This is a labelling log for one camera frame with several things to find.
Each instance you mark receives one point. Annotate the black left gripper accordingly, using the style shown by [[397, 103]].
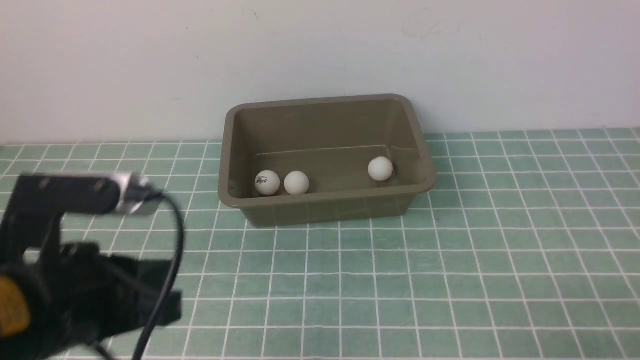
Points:
[[78, 299]]

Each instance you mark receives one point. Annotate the olive green plastic bin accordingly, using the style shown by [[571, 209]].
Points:
[[332, 140]]

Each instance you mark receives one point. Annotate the white ball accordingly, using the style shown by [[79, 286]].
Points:
[[296, 183], [380, 169], [267, 183]]

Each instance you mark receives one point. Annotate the silver wrist camera, left arm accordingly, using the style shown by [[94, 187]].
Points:
[[137, 194]]

